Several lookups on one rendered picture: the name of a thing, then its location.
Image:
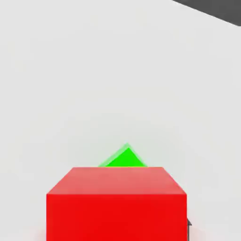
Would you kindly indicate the small red cube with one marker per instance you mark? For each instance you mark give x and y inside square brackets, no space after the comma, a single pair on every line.
[116,210]

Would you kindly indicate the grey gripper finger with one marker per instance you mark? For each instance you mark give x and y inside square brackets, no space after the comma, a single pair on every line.
[188,225]

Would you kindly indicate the small green cube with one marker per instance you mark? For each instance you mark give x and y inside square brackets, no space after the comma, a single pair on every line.
[125,158]

